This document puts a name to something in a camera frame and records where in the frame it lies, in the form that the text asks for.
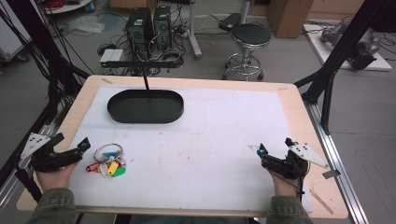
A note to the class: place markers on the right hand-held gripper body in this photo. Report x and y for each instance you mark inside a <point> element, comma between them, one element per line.
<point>289,166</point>

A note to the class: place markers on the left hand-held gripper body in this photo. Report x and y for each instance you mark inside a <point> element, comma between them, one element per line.
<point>46,160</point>

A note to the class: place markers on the black oval tray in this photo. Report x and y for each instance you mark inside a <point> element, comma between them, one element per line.
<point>144,107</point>

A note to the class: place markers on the person's right hand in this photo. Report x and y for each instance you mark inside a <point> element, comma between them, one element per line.
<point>286,186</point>

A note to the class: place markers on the person's left hand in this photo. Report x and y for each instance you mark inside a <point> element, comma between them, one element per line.
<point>56,180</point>

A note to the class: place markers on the grey tape piece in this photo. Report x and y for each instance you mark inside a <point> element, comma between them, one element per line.
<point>331,174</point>

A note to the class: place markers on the thin wooden stick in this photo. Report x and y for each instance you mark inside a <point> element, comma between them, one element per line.
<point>321,202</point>

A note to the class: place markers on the white table mat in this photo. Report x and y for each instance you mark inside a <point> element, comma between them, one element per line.
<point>199,155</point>

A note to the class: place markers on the white flat box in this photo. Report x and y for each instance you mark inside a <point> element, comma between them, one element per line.
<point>111,55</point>

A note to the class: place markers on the black bar on thin stand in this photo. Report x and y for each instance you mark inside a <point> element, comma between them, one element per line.
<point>137,63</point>

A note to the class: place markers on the white board with robot parts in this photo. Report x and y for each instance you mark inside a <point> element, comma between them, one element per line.
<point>351,46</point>

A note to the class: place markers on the round black stool chrome base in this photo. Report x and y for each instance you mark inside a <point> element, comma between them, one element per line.
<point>250,34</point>

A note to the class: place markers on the clear plastic bag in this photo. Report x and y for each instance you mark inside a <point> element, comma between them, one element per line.
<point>87,24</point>

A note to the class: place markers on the brown cardboard box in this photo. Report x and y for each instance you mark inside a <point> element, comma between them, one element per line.
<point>289,17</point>

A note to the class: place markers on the large black computer tower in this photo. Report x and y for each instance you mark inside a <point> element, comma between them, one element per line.
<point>138,29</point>

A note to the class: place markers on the flat black case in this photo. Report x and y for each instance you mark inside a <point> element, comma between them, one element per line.
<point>229,21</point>

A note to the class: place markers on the white desk leg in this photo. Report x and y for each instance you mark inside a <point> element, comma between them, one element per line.
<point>194,34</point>

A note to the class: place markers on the small black computer tower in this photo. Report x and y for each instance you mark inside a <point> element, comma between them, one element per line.
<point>162,26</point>

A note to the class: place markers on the aluminium rail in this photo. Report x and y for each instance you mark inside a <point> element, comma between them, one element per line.
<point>339,161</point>
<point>18,174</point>

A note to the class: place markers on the black metal frame strut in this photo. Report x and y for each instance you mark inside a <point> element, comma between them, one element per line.
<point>40,40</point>
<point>339,53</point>

